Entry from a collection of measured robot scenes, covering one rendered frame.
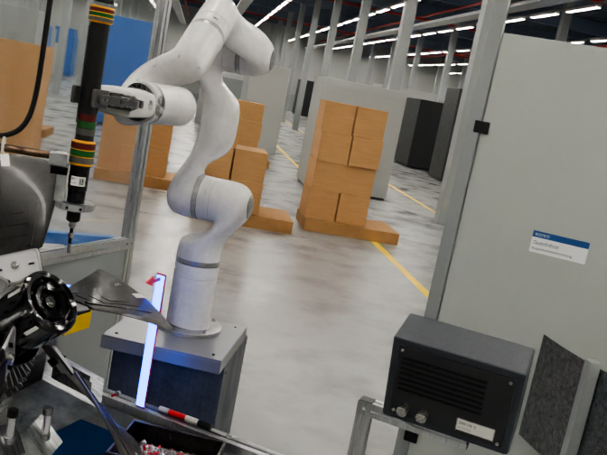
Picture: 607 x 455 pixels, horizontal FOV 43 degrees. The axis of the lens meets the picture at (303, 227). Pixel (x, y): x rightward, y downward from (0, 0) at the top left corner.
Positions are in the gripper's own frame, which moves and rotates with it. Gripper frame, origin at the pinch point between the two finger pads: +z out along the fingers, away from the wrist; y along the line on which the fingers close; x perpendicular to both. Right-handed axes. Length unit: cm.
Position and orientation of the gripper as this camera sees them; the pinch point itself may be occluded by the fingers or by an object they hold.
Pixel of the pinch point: (89, 97)
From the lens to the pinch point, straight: 147.0
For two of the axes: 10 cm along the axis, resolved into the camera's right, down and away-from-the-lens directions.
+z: -3.7, 0.9, -9.2
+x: 1.9, -9.7, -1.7
